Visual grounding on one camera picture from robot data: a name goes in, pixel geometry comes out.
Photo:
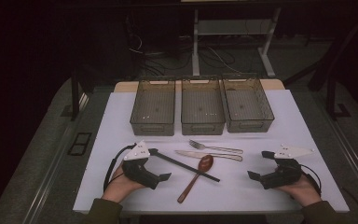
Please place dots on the person's left hand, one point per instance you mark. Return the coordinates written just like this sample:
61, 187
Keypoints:
118, 186

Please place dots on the black chopstick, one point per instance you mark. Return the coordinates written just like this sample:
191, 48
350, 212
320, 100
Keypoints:
183, 164

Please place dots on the person's right hand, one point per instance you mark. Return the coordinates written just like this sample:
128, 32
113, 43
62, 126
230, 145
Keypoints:
304, 191

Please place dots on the metal fork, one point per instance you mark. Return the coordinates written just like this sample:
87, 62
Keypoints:
217, 148

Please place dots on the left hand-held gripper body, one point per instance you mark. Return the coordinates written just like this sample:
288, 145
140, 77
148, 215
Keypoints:
138, 152

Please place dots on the white metal stand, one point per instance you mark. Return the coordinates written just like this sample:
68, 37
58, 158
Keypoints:
195, 46

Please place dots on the brown wooden spoon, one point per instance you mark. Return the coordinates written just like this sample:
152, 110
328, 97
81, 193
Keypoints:
205, 163

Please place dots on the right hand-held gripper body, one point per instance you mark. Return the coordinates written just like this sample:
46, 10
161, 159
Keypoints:
287, 174

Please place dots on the clear brown plastic bin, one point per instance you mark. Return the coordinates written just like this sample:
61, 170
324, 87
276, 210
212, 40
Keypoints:
202, 107
154, 107
247, 105

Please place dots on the black metal stand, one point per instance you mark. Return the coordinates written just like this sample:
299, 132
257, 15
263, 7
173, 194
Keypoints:
331, 93

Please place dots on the metal knife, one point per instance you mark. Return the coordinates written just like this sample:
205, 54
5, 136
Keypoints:
199, 154

